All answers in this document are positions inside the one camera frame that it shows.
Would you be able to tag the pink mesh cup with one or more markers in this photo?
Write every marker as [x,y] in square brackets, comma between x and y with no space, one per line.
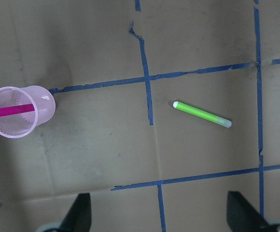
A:
[20,125]

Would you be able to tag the green pen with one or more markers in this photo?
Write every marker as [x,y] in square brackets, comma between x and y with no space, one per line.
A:
[202,114]

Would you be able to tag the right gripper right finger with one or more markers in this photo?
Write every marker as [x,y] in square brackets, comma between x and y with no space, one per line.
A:
[241,216]

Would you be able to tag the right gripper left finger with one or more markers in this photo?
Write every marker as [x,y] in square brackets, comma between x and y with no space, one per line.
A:
[79,216]

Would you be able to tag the pink pen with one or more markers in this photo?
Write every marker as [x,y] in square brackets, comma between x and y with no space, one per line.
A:
[13,110]

